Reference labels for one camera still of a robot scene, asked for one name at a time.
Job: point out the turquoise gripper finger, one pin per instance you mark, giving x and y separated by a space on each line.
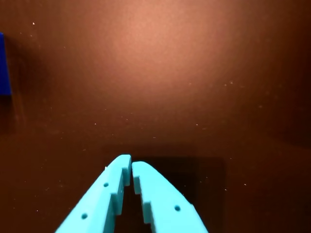
165 206
94 199

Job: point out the blue cube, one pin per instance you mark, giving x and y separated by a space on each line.
3 68

